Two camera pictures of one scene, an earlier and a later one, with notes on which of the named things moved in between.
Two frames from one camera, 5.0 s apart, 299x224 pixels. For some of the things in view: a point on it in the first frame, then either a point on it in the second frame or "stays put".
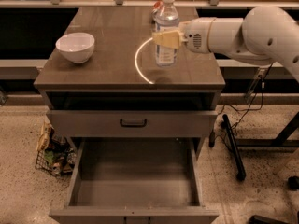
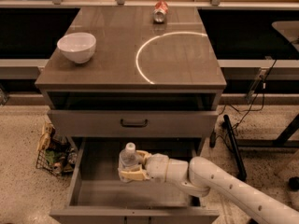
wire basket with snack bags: [55, 153] stays put
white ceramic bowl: [78, 47] stays put
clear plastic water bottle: [166, 19] to [128, 159]
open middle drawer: [135, 180] stays put
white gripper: [198, 36] to [158, 166]
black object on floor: [293, 183] stays put
